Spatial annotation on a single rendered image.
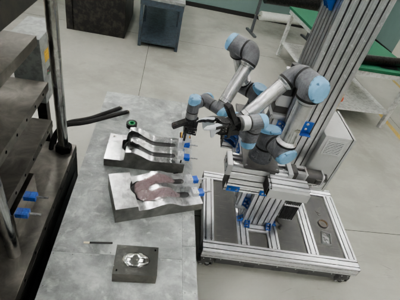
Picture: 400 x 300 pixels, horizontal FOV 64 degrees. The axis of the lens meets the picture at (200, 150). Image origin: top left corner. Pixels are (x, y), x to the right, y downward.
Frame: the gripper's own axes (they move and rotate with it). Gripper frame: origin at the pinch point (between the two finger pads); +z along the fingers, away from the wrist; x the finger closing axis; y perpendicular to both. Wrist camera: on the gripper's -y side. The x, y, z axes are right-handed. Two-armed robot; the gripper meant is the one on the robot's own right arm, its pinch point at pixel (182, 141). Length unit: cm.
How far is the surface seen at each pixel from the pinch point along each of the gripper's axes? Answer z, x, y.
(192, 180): 5.0, -30.3, 7.0
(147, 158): 3.6, -17.4, -21.6
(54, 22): -68, -8, -73
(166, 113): 14, 50, -11
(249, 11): 82, 642, 180
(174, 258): 13, -79, -2
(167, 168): 9.7, -18.0, -8.1
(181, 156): 1.7, -13.5, -0.5
